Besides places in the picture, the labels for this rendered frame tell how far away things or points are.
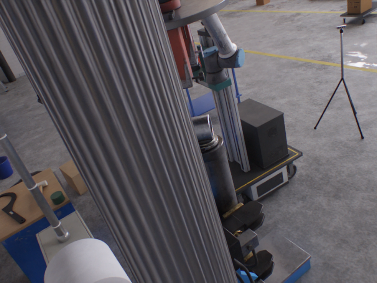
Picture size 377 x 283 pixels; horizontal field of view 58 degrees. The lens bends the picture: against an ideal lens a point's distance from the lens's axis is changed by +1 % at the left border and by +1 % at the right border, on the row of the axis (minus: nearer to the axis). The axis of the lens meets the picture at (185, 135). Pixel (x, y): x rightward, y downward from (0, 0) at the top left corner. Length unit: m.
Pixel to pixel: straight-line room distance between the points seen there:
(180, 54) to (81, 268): 0.94
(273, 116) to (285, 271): 1.41
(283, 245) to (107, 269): 2.06
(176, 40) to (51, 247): 1.03
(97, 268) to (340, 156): 3.39
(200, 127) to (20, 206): 1.93
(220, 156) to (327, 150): 2.50
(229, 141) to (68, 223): 2.33
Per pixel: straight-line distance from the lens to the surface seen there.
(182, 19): 1.47
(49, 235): 1.69
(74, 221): 1.67
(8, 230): 3.12
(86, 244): 1.40
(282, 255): 3.05
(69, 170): 4.83
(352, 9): 8.52
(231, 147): 3.70
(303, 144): 4.45
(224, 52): 2.67
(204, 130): 1.90
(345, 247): 3.31
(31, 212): 3.15
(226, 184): 2.11
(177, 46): 1.53
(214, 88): 2.86
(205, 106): 5.31
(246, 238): 2.06
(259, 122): 3.37
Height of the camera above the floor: 2.54
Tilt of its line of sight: 30 degrees down
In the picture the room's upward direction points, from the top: 17 degrees counter-clockwise
